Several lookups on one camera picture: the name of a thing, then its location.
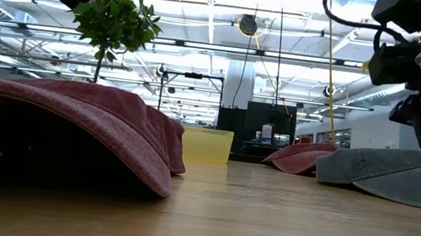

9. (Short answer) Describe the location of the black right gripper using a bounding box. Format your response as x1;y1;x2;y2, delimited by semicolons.
385;89;421;153

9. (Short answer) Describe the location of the maroon baseball cap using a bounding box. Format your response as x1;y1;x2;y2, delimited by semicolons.
259;131;340;180
0;72;195;200

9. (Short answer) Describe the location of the black background equipment cabinet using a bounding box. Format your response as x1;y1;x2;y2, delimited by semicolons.
213;97;299;163

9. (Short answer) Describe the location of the white background container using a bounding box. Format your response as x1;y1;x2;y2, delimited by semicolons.
259;122;274;144

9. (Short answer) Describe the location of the yellow translucent plastic bin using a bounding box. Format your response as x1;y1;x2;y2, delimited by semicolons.
179;125;235;166

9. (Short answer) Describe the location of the green leafy plant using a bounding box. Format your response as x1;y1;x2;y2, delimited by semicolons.
64;0;167;91

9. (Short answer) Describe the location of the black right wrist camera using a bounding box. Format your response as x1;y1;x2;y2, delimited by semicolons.
365;36;421;92

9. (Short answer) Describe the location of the yellow hanging cord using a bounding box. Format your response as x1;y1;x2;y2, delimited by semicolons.
312;0;355;144

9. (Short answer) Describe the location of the black right camera cable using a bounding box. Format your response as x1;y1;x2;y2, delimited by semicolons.
318;0;412;43

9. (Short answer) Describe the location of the black hanging power cable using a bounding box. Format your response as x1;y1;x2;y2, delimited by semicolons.
269;0;290;107

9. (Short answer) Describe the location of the black ceiling cable reel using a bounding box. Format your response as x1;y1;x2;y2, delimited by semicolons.
238;13;261;38

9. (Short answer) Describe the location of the black background rig frame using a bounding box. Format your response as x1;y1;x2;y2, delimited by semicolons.
156;68;226;118

